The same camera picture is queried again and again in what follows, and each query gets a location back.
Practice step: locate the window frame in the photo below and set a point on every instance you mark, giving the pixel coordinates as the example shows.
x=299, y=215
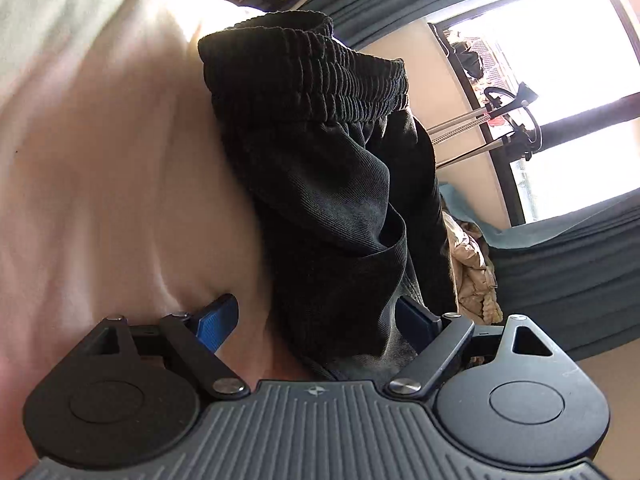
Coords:
x=579, y=56

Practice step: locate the black pants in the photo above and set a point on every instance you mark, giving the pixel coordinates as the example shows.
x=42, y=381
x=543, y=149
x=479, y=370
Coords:
x=342, y=178

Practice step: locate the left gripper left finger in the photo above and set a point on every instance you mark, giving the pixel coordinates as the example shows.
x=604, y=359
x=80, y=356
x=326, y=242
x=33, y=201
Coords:
x=194, y=338

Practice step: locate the right teal curtain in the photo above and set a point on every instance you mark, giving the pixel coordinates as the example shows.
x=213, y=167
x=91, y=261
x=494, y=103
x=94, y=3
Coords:
x=576, y=276

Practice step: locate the pastel bed sheet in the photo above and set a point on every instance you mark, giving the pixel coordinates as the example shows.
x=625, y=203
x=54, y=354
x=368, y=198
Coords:
x=116, y=194

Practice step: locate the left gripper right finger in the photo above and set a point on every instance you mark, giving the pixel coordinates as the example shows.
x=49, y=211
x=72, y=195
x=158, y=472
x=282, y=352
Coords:
x=438, y=342

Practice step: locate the silver tripod stand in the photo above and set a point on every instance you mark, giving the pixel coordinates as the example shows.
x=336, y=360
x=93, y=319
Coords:
x=518, y=131

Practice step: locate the beige puffer jacket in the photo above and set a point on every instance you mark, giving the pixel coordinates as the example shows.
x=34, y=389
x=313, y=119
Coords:
x=473, y=272

